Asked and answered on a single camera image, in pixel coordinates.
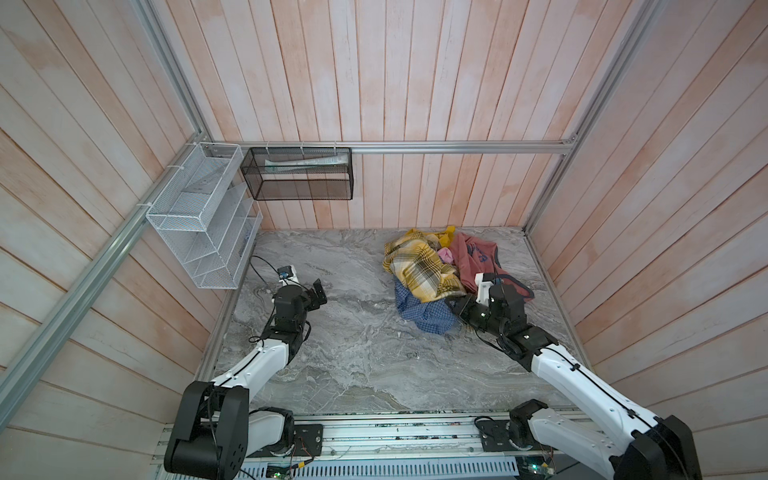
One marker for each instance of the yellow plaid cloth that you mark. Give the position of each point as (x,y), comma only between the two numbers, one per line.
(413,259)

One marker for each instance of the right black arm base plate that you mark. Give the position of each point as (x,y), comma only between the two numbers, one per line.
(504,435)

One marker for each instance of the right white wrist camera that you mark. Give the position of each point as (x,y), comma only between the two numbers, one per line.
(484,282)

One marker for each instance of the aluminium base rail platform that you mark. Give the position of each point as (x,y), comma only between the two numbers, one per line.
(443,445)

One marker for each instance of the paper in black basket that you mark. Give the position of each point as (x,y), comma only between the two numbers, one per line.
(284,164)

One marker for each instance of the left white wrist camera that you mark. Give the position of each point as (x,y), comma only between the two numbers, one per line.
(287,275)

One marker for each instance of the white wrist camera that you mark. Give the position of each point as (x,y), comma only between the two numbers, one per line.
(287,275)
(484,282)

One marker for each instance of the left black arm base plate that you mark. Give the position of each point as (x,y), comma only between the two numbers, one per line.
(303,440)

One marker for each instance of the pink cloth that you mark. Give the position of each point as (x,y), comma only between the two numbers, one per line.
(446,256)

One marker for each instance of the maroon red shirt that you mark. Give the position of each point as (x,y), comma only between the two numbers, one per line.
(473,256)

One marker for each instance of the black wire mesh basket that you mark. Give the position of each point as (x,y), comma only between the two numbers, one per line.
(336,185)

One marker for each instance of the blue checked cloth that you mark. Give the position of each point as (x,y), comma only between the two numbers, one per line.
(433,317)

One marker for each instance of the white wire mesh rack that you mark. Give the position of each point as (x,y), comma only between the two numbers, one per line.
(207,219)

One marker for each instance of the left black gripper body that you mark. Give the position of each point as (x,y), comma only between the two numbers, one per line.
(301,318)

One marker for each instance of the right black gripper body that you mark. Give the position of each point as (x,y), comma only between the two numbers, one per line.
(483,321)

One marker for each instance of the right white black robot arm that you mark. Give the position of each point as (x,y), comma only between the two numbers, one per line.
(627,441)

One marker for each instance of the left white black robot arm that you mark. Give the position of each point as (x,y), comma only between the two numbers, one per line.
(215,428)

